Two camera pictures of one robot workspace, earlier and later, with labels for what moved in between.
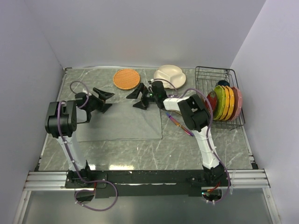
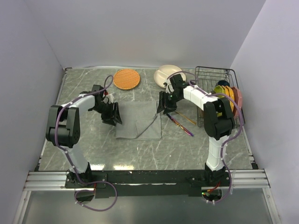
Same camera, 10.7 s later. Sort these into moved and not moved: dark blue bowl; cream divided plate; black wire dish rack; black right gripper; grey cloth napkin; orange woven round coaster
Moved: grey cloth napkin; black right gripper
Not moved: black wire dish rack; dark blue bowl; cream divided plate; orange woven round coaster
